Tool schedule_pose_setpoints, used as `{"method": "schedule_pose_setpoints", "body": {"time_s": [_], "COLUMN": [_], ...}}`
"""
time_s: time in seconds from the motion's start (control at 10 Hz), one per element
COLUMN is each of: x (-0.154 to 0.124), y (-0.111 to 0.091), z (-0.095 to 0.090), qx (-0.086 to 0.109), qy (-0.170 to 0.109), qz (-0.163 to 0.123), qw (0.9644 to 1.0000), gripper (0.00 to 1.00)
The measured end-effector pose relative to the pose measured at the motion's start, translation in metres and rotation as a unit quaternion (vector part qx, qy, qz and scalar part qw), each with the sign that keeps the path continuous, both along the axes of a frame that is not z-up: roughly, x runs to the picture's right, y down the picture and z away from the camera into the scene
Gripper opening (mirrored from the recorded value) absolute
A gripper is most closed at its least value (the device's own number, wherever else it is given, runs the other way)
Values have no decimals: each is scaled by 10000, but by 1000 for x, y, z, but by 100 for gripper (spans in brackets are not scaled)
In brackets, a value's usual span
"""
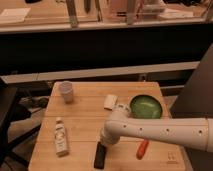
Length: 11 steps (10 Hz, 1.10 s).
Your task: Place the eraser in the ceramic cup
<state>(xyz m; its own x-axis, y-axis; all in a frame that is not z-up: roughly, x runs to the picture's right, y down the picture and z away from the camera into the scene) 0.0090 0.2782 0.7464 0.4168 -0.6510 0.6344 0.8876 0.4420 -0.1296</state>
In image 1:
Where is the black eraser block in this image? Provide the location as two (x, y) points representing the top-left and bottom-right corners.
(94, 142), (107, 169)

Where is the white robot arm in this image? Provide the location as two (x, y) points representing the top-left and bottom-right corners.
(100, 104), (213, 152)

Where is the white ceramic cup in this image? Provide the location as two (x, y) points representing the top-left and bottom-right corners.
(59, 81), (73, 103)

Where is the white sponge block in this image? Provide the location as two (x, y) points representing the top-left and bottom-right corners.
(104, 94), (118, 110)

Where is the orange carrot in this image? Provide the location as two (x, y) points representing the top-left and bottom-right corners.
(136, 140), (149, 160)

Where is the small white bottle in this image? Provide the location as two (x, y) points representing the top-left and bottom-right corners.
(54, 117), (69, 157)

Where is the green bowl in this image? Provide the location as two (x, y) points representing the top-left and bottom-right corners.
(130, 95), (163, 119)

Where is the dark chair back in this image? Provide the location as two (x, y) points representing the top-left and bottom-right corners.
(170, 43), (213, 171)

